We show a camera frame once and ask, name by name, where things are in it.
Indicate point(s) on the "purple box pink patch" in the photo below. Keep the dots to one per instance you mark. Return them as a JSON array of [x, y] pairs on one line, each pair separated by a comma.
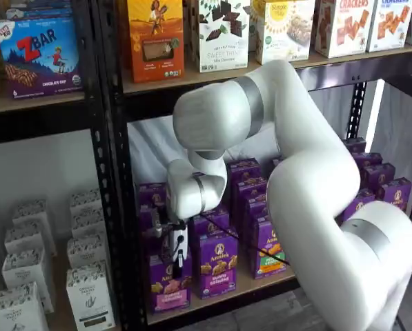
[[167, 293]]

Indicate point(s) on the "purple box chocolate bunnies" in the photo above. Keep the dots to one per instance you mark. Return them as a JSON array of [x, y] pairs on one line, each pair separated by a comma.
[[395, 194]]

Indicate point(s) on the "purple box lilac patch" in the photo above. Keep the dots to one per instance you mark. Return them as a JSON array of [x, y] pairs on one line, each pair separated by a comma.
[[217, 269]]

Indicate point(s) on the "purple Annie's snack box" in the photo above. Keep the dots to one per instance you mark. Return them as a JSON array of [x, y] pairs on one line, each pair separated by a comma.
[[255, 207], [354, 145], [219, 217], [150, 194], [376, 174], [250, 188], [243, 169], [145, 241], [366, 159]]

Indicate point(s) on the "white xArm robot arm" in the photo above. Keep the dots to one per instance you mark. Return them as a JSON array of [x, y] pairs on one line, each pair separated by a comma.
[[312, 172]]

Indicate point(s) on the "white yellow snack bar box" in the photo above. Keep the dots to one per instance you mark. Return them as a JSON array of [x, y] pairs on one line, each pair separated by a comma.
[[285, 31]]

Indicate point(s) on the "orange snack box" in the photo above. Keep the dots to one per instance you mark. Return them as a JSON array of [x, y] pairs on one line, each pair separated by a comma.
[[155, 41]]

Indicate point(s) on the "blue ZBar box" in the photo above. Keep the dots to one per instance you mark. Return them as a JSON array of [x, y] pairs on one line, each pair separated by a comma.
[[36, 8], [40, 58]]

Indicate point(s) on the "red and white crackers box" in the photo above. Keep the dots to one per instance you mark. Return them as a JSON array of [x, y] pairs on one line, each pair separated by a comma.
[[343, 27]]

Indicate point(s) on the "black metal shelving rack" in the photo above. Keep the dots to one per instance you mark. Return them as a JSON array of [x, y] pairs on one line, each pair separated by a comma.
[[147, 107], [36, 127]]

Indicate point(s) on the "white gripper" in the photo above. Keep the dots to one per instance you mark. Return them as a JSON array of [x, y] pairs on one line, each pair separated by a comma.
[[178, 241]]

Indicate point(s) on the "purple box green orange patch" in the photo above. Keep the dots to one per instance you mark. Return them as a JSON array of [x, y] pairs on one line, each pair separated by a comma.
[[264, 234]]

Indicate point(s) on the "purple box yellow patch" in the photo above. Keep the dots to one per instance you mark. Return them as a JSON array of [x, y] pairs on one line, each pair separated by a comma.
[[359, 203]]

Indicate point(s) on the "white Sweet Thins box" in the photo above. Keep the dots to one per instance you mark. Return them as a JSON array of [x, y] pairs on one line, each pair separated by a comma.
[[223, 38]]

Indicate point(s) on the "white pasta box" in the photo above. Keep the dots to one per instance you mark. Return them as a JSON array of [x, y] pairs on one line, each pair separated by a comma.
[[24, 239], [26, 272], [31, 212], [87, 222], [90, 300], [85, 200], [86, 248], [17, 310]]

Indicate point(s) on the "blue pretzel crackers box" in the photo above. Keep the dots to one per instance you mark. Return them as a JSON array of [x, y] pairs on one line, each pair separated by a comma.
[[390, 24]]

